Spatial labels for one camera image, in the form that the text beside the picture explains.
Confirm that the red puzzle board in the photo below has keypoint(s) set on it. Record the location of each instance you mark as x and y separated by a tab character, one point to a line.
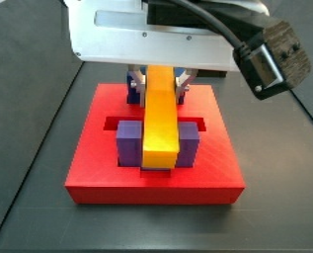
98	181

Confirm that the blue U-shaped block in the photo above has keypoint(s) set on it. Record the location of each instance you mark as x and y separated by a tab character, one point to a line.
133	95

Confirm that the yellow rectangular block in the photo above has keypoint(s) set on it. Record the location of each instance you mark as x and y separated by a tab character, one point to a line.
161	145

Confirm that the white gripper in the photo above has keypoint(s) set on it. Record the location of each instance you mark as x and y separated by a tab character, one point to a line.
110	32

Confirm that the black angle bracket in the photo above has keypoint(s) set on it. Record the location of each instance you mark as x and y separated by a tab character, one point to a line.
211	73

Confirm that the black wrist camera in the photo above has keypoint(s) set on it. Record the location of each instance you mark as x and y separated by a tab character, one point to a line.
268	51

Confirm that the purple U-shaped block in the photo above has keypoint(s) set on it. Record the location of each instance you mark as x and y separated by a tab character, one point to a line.
130	140

